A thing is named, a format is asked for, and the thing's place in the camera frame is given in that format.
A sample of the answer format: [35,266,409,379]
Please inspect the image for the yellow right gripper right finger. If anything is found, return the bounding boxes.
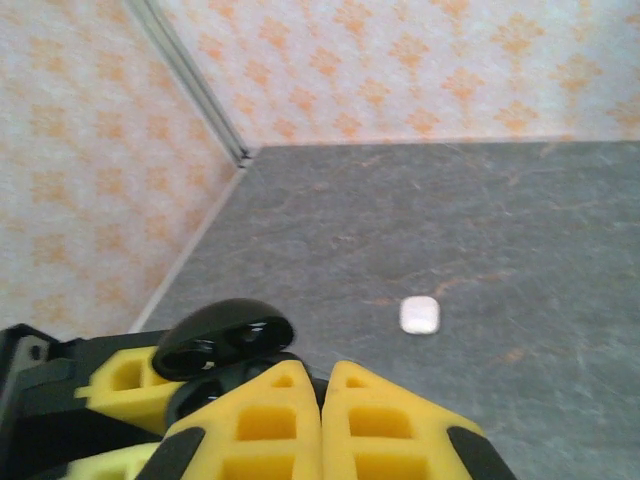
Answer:
[321,359,517,480]

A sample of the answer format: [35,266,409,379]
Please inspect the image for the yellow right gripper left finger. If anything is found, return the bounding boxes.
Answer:
[143,359,325,480]

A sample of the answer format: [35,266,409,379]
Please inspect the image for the black earbud charging case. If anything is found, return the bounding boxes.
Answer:
[151,297,297,432]

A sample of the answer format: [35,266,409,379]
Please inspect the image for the small white cap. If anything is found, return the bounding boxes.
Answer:
[398,295,442,336]

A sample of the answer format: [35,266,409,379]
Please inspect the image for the aluminium corner post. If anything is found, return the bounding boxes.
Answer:
[124,0,257,170]

